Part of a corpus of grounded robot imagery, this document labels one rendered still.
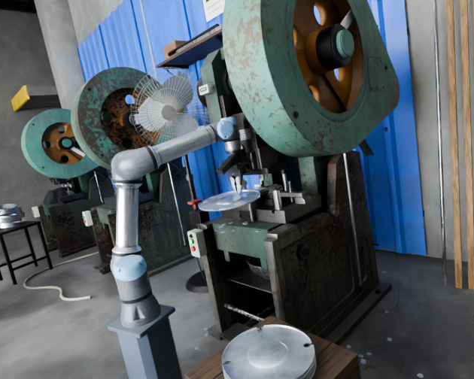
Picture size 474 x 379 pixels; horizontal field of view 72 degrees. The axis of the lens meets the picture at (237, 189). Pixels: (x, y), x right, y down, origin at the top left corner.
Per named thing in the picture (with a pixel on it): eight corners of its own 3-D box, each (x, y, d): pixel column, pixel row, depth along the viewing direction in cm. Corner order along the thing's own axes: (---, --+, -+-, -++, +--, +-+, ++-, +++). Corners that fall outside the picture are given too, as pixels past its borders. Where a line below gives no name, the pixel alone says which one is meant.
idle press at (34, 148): (58, 264, 372) (14, 110, 344) (34, 253, 441) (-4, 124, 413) (168, 222, 478) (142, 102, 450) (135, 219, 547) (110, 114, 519)
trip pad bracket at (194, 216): (205, 245, 176) (199, 210, 173) (195, 243, 183) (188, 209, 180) (214, 241, 180) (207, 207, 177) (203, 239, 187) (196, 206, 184)
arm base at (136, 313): (140, 331, 116) (133, 305, 114) (113, 324, 124) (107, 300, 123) (168, 308, 128) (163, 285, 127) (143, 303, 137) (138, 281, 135)
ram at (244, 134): (256, 170, 154) (245, 107, 149) (235, 171, 165) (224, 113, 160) (279, 163, 165) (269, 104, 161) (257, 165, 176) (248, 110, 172)
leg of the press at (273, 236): (302, 385, 137) (268, 175, 123) (281, 374, 146) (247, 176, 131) (391, 289, 198) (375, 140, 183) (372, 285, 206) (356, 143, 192)
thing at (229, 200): (214, 194, 169) (214, 192, 169) (268, 189, 158) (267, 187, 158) (187, 213, 144) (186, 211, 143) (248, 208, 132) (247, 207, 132)
